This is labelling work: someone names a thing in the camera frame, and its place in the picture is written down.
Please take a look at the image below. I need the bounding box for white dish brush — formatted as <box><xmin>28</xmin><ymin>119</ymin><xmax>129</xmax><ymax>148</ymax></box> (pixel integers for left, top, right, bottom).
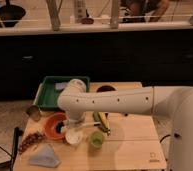
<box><xmin>55</xmin><ymin>121</ymin><xmax>101</xmax><ymax>134</ymax></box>

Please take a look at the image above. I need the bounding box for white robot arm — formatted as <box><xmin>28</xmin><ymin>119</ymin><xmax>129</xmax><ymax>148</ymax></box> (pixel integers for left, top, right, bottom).
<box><xmin>57</xmin><ymin>79</ymin><xmax>193</xmax><ymax>171</ymax></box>

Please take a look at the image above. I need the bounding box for dark purple bowl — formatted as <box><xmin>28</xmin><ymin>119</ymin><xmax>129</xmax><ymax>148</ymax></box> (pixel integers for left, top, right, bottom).
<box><xmin>96</xmin><ymin>85</ymin><xmax>116</xmax><ymax>92</ymax></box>

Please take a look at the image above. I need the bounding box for white small bowl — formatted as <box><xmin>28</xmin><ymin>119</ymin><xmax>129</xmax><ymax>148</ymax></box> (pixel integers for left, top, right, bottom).
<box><xmin>65</xmin><ymin>129</ymin><xmax>83</xmax><ymax>145</ymax></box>

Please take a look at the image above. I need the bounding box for red bowl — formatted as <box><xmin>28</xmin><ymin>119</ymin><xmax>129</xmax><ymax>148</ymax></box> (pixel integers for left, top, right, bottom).
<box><xmin>43</xmin><ymin>113</ymin><xmax>66</xmax><ymax>140</ymax></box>

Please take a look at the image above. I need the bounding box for yellow corn toy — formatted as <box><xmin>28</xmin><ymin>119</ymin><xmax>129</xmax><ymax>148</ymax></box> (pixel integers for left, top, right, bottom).
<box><xmin>99</xmin><ymin>112</ymin><xmax>110</xmax><ymax>131</ymax></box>

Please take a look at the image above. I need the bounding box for grey sponge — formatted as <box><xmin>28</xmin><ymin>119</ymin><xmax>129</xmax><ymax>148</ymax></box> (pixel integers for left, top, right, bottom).
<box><xmin>55</xmin><ymin>82</ymin><xmax>68</xmax><ymax>91</ymax></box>

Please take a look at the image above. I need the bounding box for green plastic tray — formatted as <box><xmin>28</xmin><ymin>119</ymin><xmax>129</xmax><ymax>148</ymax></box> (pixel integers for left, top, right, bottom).
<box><xmin>35</xmin><ymin>76</ymin><xmax>90</xmax><ymax>111</ymax></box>

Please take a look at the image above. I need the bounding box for green cup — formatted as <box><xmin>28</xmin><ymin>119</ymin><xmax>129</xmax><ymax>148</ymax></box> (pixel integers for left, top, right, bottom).
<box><xmin>89</xmin><ymin>131</ymin><xmax>104</xmax><ymax>149</ymax></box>

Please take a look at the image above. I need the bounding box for metal cup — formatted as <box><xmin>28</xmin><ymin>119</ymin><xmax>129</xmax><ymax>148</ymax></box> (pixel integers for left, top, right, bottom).
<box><xmin>26</xmin><ymin>105</ymin><xmax>41</xmax><ymax>122</ymax></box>

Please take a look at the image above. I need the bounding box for red grape bunch toy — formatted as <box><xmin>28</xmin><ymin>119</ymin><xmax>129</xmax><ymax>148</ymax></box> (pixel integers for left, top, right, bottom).
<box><xmin>18</xmin><ymin>132</ymin><xmax>44</xmax><ymax>154</ymax></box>

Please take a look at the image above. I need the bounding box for seated person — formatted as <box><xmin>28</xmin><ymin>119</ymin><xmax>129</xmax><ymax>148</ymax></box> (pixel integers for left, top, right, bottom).
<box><xmin>121</xmin><ymin>0</ymin><xmax>169</xmax><ymax>23</ymax></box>

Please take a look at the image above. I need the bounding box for light blue cloth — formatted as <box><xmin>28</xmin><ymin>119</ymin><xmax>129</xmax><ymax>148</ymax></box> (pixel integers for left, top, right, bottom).
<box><xmin>28</xmin><ymin>144</ymin><xmax>60</xmax><ymax>168</ymax></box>

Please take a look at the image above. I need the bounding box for black wok pan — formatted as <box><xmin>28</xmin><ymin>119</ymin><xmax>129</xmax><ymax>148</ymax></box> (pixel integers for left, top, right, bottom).
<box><xmin>0</xmin><ymin>4</ymin><xmax>26</xmax><ymax>27</ymax></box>

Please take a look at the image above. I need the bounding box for black floor cable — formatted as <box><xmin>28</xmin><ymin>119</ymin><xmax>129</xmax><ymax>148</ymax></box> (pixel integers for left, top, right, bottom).
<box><xmin>159</xmin><ymin>133</ymin><xmax>171</xmax><ymax>144</ymax></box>

